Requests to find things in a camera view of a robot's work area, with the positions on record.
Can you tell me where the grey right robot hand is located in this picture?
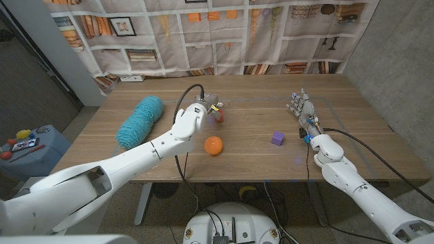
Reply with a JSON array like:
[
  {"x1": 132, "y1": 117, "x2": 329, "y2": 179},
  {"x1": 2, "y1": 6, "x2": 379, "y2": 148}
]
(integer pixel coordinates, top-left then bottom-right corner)
[{"x1": 285, "y1": 88, "x2": 323, "y2": 136}]

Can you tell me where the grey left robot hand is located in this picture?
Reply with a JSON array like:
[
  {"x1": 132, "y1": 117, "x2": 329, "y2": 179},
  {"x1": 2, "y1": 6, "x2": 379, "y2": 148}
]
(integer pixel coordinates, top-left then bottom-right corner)
[{"x1": 195, "y1": 94, "x2": 224, "y2": 123}]

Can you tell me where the purple magnetic block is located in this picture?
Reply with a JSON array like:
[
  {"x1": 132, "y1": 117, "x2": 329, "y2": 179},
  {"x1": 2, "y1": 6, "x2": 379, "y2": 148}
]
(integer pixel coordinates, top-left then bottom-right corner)
[{"x1": 271, "y1": 131, "x2": 285, "y2": 147}]

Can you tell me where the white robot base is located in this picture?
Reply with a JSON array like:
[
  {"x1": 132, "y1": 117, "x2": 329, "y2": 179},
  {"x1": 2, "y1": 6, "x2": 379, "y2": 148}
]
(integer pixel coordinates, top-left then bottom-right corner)
[{"x1": 182, "y1": 202, "x2": 281, "y2": 244}]

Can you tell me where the teal yarn ball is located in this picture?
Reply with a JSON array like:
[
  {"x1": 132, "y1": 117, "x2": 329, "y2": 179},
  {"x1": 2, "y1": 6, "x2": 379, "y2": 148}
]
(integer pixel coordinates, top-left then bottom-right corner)
[{"x1": 115, "y1": 95, "x2": 165, "y2": 150}]

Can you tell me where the orange fruit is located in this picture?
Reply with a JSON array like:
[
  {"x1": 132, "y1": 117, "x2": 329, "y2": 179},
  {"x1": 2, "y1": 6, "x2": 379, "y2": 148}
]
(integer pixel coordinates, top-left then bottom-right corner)
[{"x1": 204, "y1": 136, "x2": 224, "y2": 157}]

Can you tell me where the printed bookshelf backdrop cloth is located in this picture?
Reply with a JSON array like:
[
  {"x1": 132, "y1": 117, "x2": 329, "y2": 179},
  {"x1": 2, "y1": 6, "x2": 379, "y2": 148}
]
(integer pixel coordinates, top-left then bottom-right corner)
[{"x1": 42, "y1": 0, "x2": 380, "y2": 91}]

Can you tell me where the white power strip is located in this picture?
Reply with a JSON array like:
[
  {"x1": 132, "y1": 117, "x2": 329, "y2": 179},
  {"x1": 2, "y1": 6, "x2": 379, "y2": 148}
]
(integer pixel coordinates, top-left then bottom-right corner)
[{"x1": 119, "y1": 75, "x2": 146, "y2": 83}]

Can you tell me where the yellow banana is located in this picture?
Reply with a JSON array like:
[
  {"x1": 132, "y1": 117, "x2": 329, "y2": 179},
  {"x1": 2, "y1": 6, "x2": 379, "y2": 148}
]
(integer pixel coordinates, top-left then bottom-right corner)
[{"x1": 238, "y1": 184, "x2": 258, "y2": 200}]

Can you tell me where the black round floor object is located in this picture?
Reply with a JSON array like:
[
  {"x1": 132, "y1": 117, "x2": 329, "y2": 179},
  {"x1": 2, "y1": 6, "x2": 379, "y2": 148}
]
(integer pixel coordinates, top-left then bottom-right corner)
[{"x1": 151, "y1": 182, "x2": 180, "y2": 200}]

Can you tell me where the grey table leg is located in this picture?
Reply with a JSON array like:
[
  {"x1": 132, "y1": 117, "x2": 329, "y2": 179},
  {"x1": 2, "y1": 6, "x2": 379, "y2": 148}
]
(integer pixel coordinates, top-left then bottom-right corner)
[{"x1": 307, "y1": 182, "x2": 329, "y2": 227}]

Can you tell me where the white table leg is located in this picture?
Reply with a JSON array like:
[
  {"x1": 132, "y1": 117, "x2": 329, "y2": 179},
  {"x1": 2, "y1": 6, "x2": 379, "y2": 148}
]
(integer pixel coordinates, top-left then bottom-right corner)
[{"x1": 134, "y1": 182, "x2": 153, "y2": 227}]

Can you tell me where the blue-grey stool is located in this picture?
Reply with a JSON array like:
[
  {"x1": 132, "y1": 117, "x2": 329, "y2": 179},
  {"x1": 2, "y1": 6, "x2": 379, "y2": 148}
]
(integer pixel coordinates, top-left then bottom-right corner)
[{"x1": 0, "y1": 124, "x2": 72, "y2": 180}]

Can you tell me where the black smartphone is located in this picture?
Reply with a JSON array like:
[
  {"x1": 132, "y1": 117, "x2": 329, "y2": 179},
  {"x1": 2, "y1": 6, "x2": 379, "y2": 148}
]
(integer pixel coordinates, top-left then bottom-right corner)
[{"x1": 9, "y1": 137, "x2": 41, "y2": 153}]

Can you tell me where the white robot chest cover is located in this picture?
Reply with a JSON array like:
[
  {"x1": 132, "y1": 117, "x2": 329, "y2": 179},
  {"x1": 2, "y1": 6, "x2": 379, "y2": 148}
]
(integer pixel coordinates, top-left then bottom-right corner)
[{"x1": 0, "y1": 233, "x2": 138, "y2": 244}]

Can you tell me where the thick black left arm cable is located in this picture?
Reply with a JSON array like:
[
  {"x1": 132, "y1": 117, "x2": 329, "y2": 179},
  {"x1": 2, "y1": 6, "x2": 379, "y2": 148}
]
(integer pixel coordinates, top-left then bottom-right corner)
[{"x1": 172, "y1": 83, "x2": 206, "y2": 218}]

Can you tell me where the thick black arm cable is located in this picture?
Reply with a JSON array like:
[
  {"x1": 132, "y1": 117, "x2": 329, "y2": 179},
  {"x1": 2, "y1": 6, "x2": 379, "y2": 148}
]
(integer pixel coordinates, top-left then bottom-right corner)
[
  {"x1": 172, "y1": 83, "x2": 206, "y2": 218},
  {"x1": 321, "y1": 127, "x2": 434, "y2": 205}
]

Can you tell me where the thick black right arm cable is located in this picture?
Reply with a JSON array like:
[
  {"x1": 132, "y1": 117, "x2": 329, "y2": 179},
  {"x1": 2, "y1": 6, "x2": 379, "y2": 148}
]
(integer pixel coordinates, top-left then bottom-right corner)
[{"x1": 321, "y1": 127, "x2": 434, "y2": 205}]

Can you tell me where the thin black right hand cable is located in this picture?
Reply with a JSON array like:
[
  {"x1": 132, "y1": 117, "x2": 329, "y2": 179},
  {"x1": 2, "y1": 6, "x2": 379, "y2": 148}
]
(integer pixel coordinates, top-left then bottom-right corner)
[{"x1": 304, "y1": 142, "x2": 391, "y2": 244}]

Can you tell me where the red handled screwdriver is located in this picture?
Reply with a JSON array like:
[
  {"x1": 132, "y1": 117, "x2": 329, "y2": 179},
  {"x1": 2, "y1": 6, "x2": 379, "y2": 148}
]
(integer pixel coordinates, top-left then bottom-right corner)
[{"x1": 8, "y1": 144, "x2": 46, "y2": 163}]

